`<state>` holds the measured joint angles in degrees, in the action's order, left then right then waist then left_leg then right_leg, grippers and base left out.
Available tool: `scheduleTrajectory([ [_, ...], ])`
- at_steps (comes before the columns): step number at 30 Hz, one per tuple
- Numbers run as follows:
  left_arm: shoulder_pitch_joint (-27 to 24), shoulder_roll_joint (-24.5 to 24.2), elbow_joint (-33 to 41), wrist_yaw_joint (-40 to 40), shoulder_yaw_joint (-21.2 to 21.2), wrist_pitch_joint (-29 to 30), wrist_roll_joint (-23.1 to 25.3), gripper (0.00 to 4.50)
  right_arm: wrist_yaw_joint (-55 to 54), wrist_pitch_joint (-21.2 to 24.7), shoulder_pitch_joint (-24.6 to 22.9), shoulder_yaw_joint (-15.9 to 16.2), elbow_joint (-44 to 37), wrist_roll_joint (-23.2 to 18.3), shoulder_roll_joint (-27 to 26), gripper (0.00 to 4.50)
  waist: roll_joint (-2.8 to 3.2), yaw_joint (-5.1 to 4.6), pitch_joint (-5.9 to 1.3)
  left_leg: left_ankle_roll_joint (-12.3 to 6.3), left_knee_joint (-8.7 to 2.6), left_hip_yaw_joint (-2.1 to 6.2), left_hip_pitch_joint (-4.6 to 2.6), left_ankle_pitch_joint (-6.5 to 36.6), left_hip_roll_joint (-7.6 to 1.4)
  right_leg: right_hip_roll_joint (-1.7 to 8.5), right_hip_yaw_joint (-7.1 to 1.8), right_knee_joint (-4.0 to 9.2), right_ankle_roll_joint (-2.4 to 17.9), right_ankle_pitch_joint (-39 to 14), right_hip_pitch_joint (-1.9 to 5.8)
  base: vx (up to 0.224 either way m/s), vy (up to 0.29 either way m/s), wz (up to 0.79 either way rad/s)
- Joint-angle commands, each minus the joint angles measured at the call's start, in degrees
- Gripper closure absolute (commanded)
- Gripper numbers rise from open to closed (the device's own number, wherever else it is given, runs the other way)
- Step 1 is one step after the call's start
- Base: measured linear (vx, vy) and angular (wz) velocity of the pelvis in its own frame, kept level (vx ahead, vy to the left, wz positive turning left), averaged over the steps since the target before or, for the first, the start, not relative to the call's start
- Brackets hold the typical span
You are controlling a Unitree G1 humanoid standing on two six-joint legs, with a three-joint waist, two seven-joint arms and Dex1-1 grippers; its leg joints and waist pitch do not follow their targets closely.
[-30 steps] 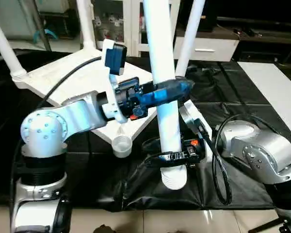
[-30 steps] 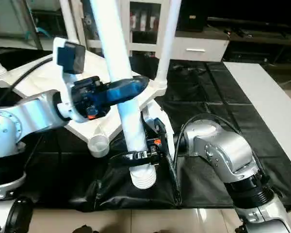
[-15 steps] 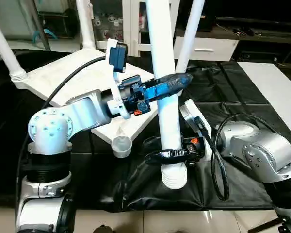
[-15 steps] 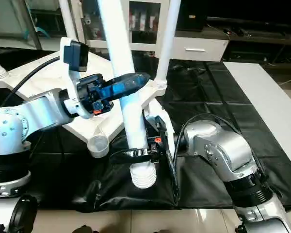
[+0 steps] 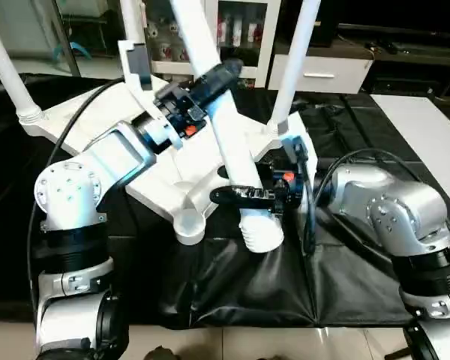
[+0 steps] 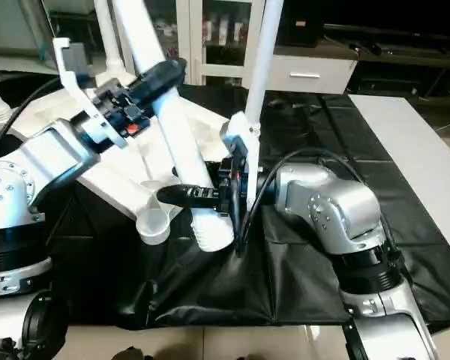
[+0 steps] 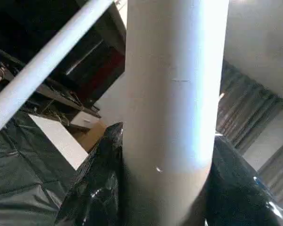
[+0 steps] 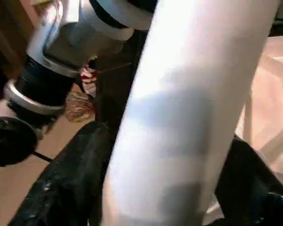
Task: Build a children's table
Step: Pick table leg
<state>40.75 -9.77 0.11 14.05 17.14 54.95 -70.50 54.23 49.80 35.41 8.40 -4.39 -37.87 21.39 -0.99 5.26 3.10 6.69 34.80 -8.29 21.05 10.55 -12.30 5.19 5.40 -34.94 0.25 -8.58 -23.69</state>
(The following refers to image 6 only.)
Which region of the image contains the dark wooden TV bench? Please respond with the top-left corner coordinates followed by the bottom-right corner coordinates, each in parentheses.
top-left (322, 26), bottom-right (450, 97)

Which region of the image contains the white drawer unit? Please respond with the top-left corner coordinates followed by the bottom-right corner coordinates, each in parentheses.
top-left (268, 56), bottom-right (357, 95)

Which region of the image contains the white glass-door cabinet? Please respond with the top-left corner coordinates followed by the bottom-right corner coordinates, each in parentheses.
top-left (109, 0), bottom-right (267, 85)

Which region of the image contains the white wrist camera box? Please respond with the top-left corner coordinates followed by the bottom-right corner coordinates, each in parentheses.
top-left (52, 37), bottom-right (92, 102)
top-left (220, 111), bottom-right (262, 220)

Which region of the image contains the white flat panel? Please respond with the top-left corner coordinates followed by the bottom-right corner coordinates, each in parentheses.
top-left (348, 94), bottom-right (450, 267)

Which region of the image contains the white plastic table top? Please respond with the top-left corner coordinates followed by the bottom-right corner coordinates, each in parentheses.
top-left (0, 67), bottom-right (260, 246)

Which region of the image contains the black work mat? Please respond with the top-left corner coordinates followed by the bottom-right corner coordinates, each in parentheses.
top-left (0, 71), bottom-right (450, 327)

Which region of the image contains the black television screen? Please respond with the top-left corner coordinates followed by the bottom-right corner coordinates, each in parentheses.
top-left (285, 0), bottom-right (450, 46)

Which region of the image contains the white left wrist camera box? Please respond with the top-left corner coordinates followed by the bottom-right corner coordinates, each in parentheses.
top-left (52, 37), bottom-right (92, 102)

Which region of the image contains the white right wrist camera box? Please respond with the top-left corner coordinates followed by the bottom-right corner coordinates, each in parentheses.
top-left (220, 111), bottom-right (262, 220)

